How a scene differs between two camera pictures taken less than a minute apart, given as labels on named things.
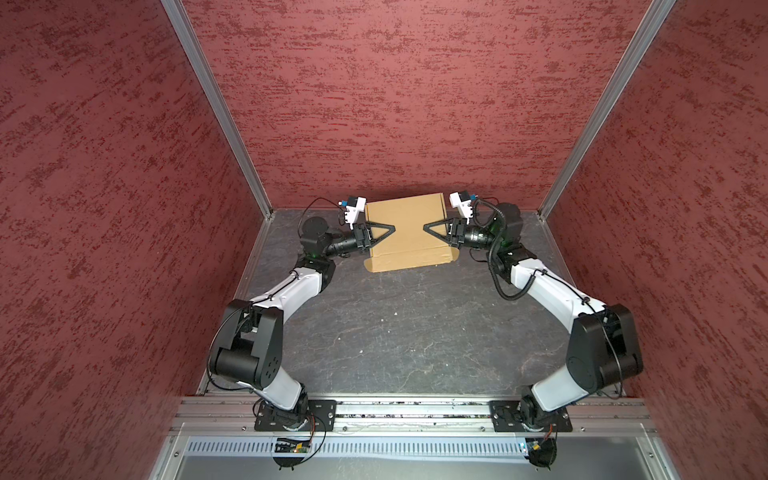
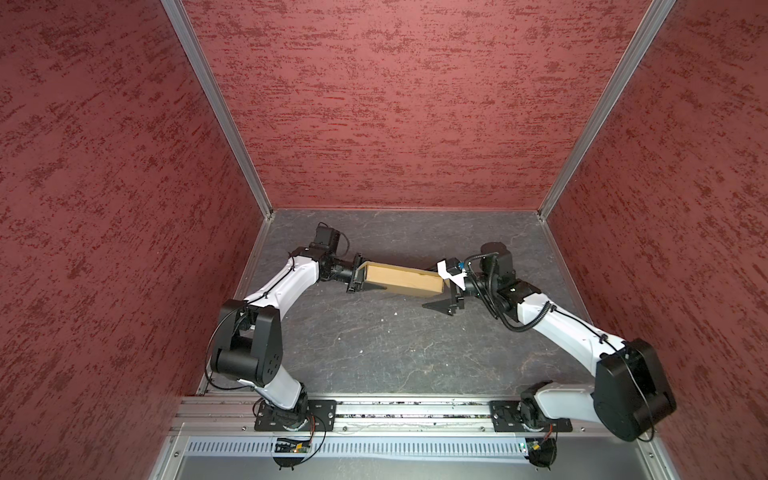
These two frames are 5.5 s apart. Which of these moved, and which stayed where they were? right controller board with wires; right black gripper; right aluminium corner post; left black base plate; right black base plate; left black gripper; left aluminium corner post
Moved: right black gripper; left black gripper
Stayed: left black base plate; right black base plate; left aluminium corner post; right aluminium corner post; right controller board with wires
